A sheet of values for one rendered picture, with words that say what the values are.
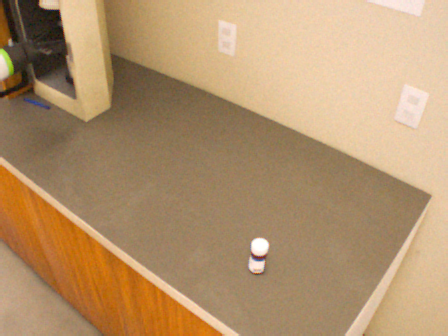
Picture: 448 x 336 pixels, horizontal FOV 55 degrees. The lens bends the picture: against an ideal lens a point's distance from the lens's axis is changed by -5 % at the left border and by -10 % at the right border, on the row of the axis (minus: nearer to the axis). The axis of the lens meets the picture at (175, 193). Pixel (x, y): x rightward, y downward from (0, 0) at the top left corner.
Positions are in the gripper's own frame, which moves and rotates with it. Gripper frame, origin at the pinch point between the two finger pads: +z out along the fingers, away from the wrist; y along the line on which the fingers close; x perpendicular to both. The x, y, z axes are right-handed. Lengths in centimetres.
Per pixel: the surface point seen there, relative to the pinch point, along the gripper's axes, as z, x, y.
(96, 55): -1.4, 4.2, -14.1
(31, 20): -6.7, -3.6, 14.3
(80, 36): -6.3, -4.4, -14.1
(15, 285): -47, 120, 24
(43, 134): -23.4, 26.0, -8.0
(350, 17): 34, -15, -80
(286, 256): -14, 25, -96
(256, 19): 34, -6, -50
